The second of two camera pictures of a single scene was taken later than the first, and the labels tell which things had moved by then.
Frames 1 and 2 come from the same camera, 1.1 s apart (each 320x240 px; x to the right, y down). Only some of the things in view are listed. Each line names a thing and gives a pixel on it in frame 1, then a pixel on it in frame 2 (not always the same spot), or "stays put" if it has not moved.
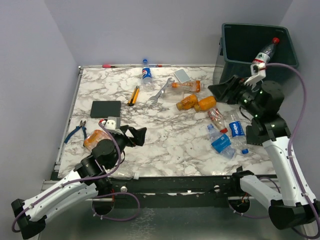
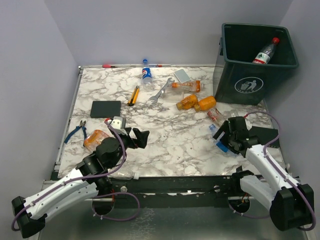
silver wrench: [155, 98] stays put
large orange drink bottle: [91, 139] stays put
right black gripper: [220, 91] to [225, 127]
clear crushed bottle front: [125, 173] stays put
